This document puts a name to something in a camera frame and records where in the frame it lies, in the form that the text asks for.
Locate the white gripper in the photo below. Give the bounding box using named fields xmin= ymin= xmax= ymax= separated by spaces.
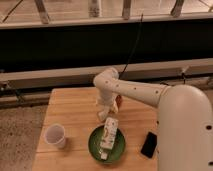
xmin=96 ymin=95 xmax=119 ymax=114

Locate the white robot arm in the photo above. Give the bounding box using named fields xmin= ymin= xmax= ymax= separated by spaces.
xmin=93 ymin=67 xmax=213 ymax=171

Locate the white carton box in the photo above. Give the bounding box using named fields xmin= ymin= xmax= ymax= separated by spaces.
xmin=100 ymin=117 xmax=118 ymax=150

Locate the green bowl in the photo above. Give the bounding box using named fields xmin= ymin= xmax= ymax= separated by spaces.
xmin=88 ymin=125 xmax=126 ymax=164

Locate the black smartphone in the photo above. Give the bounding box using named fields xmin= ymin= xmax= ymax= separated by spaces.
xmin=141 ymin=132 xmax=157 ymax=158

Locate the black hanging cable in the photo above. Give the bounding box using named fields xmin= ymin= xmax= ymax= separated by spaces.
xmin=118 ymin=13 xmax=145 ymax=80

